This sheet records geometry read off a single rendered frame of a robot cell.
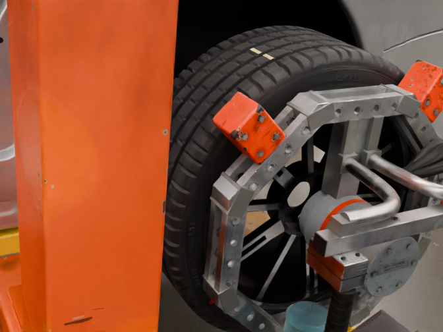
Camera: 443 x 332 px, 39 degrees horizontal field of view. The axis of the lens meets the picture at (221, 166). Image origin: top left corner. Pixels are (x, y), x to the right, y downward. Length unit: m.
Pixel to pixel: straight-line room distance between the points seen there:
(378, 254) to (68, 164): 0.59
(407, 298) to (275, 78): 1.67
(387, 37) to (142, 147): 1.03
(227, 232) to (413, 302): 1.62
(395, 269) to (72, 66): 0.71
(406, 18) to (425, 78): 0.45
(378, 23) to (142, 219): 0.99
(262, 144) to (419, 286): 1.79
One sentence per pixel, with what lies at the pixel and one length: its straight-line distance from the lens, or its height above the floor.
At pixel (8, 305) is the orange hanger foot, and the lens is 1.28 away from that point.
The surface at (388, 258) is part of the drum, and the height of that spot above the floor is 0.87.
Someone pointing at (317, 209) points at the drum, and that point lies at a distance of 1.22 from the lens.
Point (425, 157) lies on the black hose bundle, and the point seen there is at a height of 1.02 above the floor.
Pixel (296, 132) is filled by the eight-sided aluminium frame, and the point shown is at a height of 1.07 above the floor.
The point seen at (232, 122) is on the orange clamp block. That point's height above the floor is 1.09.
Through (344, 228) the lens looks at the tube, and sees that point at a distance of 0.96.
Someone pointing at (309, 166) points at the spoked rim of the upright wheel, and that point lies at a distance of 1.27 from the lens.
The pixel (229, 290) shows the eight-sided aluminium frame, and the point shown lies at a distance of 1.16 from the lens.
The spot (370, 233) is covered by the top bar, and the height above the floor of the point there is 0.98.
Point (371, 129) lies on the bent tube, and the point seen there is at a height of 1.06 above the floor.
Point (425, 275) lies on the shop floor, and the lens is 2.82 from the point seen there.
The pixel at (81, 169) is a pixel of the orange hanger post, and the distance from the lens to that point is 0.75.
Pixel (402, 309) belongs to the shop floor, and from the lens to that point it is 2.57.
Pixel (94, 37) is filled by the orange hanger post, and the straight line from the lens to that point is 0.70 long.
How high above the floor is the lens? 1.46
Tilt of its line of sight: 25 degrees down
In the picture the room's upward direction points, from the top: 6 degrees clockwise
